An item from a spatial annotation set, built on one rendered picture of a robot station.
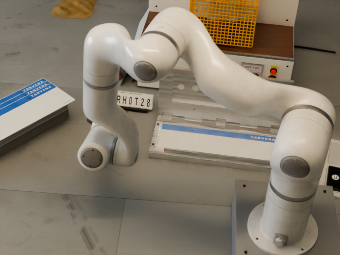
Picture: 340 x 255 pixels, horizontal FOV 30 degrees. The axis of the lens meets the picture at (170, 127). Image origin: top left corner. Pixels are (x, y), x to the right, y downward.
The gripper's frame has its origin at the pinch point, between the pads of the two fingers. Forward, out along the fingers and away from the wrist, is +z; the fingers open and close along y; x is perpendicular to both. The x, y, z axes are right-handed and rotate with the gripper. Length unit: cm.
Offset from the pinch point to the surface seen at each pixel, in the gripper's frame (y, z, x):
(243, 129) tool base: 41.2, 18.8, -7.5
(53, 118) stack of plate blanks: -23.4, 11.4, -8.5
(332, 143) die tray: 71, 18, -9
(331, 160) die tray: 71, 11, -11
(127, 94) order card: -0.8, 25.3, -2.1
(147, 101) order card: 6.6, 25.1, -3.7
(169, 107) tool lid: 15.1, 18.4, -2.4
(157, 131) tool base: 12.4, 12.3, -9.3
